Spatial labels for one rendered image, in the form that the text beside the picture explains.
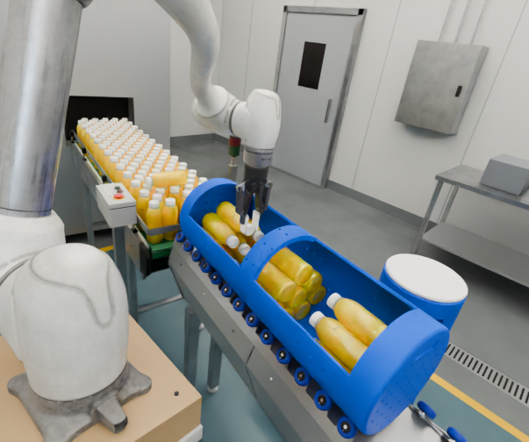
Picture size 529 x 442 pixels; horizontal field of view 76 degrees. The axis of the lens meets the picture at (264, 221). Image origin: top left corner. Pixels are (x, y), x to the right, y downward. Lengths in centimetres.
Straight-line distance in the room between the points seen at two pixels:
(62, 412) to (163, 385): 17
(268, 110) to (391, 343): 64
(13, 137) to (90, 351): 37
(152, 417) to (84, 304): 25
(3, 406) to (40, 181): 38
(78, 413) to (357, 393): 49
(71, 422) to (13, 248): 30
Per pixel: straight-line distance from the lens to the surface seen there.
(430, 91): 404
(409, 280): 129
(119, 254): 159
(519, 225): 420
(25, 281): 60
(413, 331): 75
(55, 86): 70
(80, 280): 57
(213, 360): 187
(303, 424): 99
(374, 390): 73
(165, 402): 72
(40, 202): 72
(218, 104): 102
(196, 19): 72
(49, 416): 71
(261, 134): 98
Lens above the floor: 168
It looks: 27 degrees down
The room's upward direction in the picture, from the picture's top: 8 degrees clockwise
